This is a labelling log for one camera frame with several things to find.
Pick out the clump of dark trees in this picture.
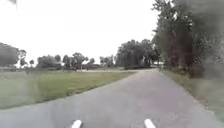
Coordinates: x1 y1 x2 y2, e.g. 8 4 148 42
115 38 160 70

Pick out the grey asphalt path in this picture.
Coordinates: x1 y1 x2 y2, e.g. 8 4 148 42
0 68 224 128

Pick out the distant row of trees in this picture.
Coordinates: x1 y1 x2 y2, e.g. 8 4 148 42
0 42 116 71

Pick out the green grass field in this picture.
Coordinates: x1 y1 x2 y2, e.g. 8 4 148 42
0 70 137 110

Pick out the robot's own part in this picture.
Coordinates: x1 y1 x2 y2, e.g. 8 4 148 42
143 118 157 128
70 119 83 128

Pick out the row of tall trees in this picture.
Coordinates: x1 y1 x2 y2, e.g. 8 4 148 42
151 0 224 80

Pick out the grass verge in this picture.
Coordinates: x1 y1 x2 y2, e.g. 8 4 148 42
161 68 224 122

